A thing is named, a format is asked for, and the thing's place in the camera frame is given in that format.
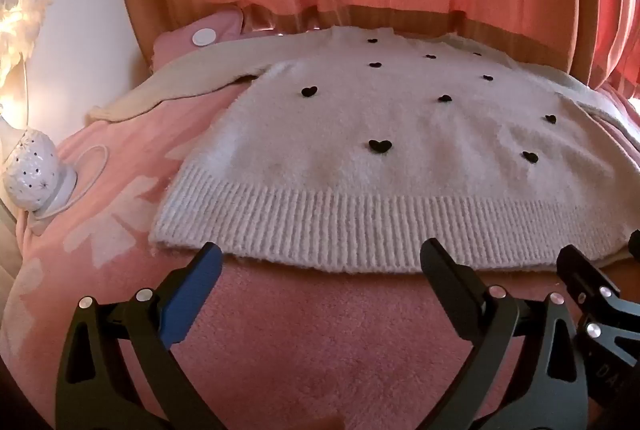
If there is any white lamp cable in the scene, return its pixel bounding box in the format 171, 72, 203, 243
30, 145, 109, 222

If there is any white feather lamp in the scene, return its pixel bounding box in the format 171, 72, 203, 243
0, 0, 53, 126

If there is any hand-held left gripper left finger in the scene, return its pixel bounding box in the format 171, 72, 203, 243
56, 241, 223, 430

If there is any pink pillow with white dot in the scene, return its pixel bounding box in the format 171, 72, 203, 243
150, 8, 246, 72

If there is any shiny pink satin cloth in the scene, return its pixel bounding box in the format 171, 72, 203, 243
240, 3, 326, 34

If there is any white sweater with black hearts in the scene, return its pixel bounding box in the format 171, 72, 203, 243
87, 26, 640, 276

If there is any red striped curtain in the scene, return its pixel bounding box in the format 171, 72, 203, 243
587, 0, 640, 101

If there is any pink blanket with white flowers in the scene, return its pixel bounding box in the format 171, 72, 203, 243
0, 75, 640, 430

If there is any white perforated night lamp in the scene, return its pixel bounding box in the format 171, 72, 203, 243
2, 127, 78, 213

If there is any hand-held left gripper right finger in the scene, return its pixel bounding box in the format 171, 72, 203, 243
420, 237, 588, 430

